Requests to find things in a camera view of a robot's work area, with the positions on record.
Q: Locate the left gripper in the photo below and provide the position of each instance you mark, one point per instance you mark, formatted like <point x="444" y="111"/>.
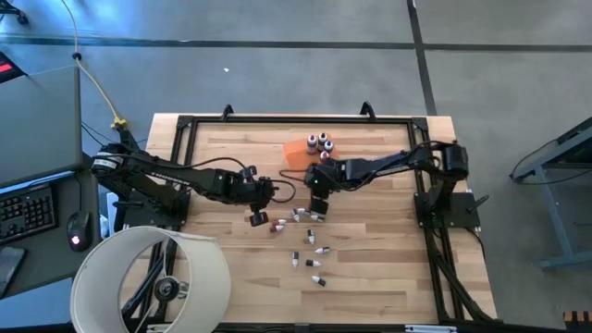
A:
<point x="260" y="192"/>

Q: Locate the black computer mouse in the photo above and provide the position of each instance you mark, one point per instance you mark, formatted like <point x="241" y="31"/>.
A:
<point x="78" y="231"/>

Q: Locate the white drum lampshade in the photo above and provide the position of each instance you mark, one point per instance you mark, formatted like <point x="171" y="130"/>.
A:
<point x="208" y="259"/>

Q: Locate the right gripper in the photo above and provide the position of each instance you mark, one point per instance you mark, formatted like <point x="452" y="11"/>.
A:
<point x="324" y="178"/>

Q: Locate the black device red light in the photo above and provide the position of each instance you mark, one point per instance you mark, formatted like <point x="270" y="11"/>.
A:
<point x="8" y="67"/>

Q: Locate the grey metal table frame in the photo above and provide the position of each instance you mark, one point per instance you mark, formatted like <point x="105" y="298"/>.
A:
<point x="550" y="217"/>

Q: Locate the black chair caster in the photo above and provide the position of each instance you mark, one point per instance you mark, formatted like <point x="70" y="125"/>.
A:
<point x="14" y="11"/>

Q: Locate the grey monitor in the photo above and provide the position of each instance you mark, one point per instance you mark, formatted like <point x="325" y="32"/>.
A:
<point x="39" y="125"/>

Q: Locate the black aluminium table frame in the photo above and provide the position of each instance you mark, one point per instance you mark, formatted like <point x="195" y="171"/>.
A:
<point x="300" y="119"/>

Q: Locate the grass green food coloring bottle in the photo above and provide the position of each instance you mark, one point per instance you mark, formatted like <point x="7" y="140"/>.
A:
<point x="322" y="250"/>

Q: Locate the orange mat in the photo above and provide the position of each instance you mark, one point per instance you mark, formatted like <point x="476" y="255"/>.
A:
<point x="296" y="155"/>

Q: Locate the black keyboard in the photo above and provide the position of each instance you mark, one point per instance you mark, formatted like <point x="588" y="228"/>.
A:
<point x="25" y="213"/>

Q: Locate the black smartphone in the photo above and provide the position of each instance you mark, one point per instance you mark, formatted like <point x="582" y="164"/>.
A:
<point x="10" y="270"/>

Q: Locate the dark grey desk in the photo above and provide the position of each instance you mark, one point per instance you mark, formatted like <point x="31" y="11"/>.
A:
<point x="51" y="263"/>

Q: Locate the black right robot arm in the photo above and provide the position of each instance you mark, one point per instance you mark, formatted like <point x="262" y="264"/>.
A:
<point x="455" y="159"/>

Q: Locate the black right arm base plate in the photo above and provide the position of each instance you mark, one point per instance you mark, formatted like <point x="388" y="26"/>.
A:
<point x="460" y="210"/>

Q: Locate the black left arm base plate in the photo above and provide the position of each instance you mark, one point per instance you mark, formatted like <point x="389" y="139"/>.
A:
<point x="139" y="217"/>

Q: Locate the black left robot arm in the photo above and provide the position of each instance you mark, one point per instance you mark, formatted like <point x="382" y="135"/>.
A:
<point x="168" y="178"/>

